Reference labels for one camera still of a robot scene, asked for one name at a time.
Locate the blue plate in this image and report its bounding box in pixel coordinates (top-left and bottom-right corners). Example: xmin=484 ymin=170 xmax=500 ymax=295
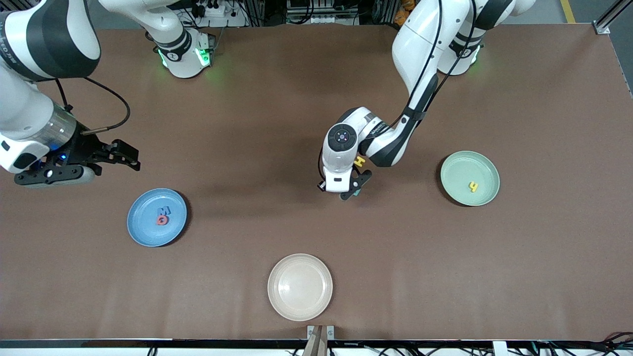
xmin=127 ymin=188 xmax=188 ymax=248

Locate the green plate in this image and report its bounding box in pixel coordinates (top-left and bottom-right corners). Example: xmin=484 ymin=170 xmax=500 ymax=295
xmin=440 ymin=150 xmax=500 ymax=207

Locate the beige plate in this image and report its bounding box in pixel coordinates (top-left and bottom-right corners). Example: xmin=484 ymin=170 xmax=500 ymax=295
xmin=267 ymin=253 xmax=334 ymax=322

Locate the white power strip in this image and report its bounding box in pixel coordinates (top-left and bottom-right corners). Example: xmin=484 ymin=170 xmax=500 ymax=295
xmin=190 ymin=0 xmax=248 ymax=28

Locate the pile of orange objects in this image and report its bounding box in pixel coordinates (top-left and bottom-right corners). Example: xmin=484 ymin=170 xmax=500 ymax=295
xmin=394 ymin=0 xmax=416 ymax=25

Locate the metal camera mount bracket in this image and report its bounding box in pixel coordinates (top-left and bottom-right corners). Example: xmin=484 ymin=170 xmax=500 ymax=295
xmin=307 ymin=325 xmax=335 ymax=356

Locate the black cable bundle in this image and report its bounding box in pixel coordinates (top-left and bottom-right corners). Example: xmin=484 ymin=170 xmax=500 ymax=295
xmin=514 ymin=330 xmax=633 ymax=356

